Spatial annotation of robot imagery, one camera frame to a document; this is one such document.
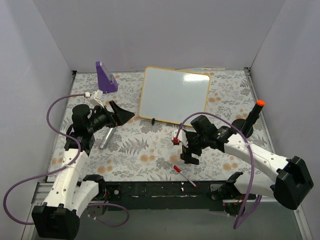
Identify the floral table mat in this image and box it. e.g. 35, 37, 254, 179
71, 69, 273, 182

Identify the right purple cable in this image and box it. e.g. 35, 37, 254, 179
176, 112, 263, 230

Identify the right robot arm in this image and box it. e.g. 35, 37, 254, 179
172, 115, 314, 210

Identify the black toy gun orange tip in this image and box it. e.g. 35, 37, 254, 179
232, 99, 265, 138

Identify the yellow framed whiteboard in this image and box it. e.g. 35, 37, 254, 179
138, 66, 211, 124

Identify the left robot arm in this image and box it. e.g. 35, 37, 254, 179
31, 101, 135, 240

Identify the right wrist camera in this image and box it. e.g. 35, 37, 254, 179
171, 129, 188, 147

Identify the red whiteboard marker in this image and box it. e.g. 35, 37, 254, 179
173, 165, 198, 188

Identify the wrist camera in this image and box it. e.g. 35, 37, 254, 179
84, 89, 104, 108
171, 129, 188, 147

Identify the silver microphone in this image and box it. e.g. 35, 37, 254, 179
99, 127, 116, 150

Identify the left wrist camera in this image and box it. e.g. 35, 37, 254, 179
84, 89, 104, 108

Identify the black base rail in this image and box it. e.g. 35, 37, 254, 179
92, 180, 238, 211

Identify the purple wedge stand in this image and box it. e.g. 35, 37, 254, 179
95, 61, 118, 94

